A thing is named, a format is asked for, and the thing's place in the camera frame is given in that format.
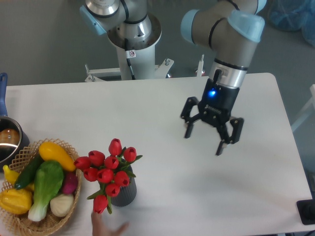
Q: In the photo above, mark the dark grey ribbed vase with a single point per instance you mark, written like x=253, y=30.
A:
x=126, y=195

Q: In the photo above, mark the magenta radish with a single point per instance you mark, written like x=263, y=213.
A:
x=70, y=183

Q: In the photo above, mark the blue plastic bag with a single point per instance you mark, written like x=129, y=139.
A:
x=294, y=15

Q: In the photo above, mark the green bok choy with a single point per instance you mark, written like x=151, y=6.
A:
x=47, y=183

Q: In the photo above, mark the red tulip bouquet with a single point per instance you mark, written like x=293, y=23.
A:
x=110, y=172

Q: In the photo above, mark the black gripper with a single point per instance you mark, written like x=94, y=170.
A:
x=215, y=109

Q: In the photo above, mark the yellow pumpkin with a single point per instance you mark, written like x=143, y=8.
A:
x=16, y=201

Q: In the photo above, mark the dark green cucumber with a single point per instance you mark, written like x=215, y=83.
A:
x=27, y=175

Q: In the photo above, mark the bare human hand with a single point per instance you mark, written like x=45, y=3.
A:
x=99, y=228

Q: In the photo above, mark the white garlic bulb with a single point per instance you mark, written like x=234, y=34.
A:
x=61, y=204

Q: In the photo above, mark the woven wicker basket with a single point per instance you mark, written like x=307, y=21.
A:
x=20, y=225

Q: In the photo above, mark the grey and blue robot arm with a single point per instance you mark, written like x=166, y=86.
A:
x=231, y=28

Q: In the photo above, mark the yellow banana shaped gourd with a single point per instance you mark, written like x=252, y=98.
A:
x=11, y=176

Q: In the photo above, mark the blue handled saucepan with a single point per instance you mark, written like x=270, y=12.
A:
x=12, y=138

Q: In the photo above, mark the yellow squash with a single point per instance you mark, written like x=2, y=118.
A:
x=50, y=151

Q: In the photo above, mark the black device at table edge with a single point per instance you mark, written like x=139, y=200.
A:
x=306, y=209

